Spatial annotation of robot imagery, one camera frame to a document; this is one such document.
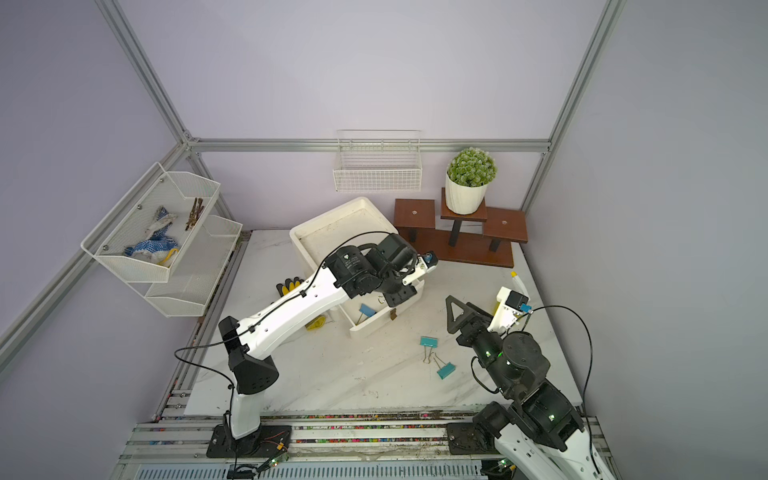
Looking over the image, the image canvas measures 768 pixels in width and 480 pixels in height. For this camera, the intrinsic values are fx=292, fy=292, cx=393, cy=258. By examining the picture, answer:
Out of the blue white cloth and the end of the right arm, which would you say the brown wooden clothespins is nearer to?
the blue white cloth

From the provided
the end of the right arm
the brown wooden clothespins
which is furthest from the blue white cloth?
the end of the right arm

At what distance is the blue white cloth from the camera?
2.33ft
